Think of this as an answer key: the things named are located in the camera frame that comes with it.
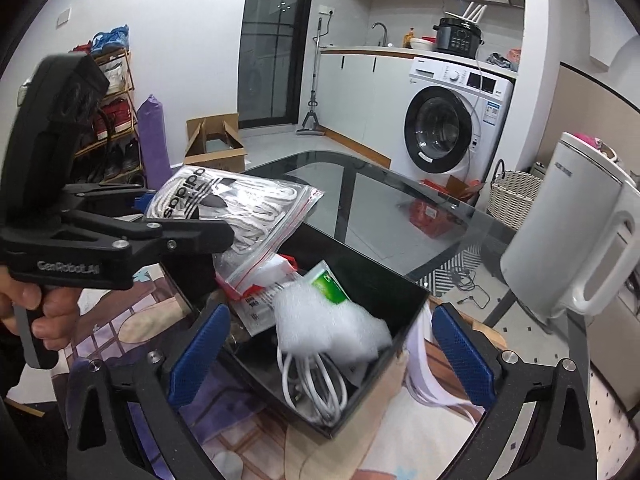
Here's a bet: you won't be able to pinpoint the dark glass door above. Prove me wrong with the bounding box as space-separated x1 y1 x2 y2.
239 0 318 128

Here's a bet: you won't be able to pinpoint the wicker laundry basket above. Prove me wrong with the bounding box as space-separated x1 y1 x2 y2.
489 159 543 231

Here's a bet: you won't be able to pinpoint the red sneaker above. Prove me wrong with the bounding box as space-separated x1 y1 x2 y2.
92 99 137 137

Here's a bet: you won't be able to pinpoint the black floor cable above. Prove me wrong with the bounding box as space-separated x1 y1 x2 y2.
440 260 493 311

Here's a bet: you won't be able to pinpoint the white plush toy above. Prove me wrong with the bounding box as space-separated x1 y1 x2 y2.
272 282 393 366

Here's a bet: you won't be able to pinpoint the dark shoe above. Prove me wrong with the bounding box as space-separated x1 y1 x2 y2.
102 141 142 173

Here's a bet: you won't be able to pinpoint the open cardboard box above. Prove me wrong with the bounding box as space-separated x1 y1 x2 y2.
184 112 247 175

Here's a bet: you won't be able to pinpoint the labelled zip bag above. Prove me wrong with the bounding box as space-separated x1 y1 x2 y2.
214 252 306 337

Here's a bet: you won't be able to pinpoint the flat floor mop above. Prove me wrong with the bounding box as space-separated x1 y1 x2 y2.
296 17 326 137

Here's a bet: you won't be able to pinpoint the person's left hand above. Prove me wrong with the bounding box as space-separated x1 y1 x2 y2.
0 266 82 351

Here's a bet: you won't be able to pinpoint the white base cabinet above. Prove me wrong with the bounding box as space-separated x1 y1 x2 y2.
317 50 416 158

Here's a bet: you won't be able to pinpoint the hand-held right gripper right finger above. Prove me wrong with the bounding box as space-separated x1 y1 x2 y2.
431 303 600 480

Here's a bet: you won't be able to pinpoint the clear zip bag red seal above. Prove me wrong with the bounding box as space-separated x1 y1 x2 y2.
145 165 325 281

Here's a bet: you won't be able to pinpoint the blue bag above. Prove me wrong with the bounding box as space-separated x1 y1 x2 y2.
90 25 131 53

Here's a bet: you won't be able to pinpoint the white washing machine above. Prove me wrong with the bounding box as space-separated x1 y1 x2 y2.
390 57 516 196

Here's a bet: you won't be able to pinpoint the white electric kettle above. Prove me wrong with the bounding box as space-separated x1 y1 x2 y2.
500 131 640 316

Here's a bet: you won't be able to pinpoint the black pressure cooker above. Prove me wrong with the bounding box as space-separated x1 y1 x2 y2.
432 16 483 60

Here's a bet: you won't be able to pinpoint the green packet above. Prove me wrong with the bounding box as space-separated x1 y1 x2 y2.
310 262 351 306

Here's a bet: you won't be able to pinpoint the white shoe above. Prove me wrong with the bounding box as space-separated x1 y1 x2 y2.
102 60 127 92

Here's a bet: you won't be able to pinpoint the white paper strips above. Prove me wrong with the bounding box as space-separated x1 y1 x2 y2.
405 305 486 411

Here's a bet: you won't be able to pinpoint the white cable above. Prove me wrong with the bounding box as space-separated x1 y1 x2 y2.
276 347 351 423

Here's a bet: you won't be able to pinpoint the striped rug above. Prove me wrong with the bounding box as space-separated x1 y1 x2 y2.
430 250 481 286

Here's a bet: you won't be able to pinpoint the white router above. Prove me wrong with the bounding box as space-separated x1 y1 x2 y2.
445 2 488 23

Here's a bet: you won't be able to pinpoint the small orange cardboard box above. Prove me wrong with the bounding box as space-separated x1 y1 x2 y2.
445 175 486 206

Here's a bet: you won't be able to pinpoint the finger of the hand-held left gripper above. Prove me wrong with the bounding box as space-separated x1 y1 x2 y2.
61 182 157 220
54 209 236 288

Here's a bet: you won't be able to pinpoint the black storage box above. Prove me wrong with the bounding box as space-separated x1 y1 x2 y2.
220 220 431 441

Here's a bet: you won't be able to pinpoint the purple rolled mat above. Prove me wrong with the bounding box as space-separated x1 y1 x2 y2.
137 94 171 188

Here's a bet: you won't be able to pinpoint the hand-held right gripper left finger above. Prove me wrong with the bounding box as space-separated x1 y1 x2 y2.
65 302 232 480

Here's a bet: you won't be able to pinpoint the wooden shoe rack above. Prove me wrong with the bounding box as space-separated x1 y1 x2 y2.
72 45 143 186

